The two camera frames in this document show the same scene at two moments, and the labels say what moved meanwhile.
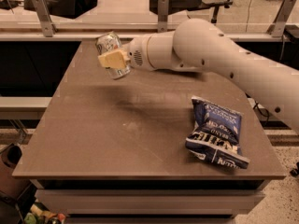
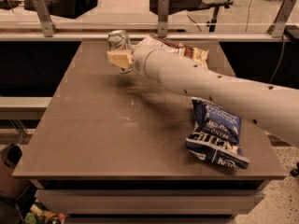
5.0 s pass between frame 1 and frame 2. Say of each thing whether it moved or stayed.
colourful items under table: stayed
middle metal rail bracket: stayed
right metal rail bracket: stayed
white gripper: moved
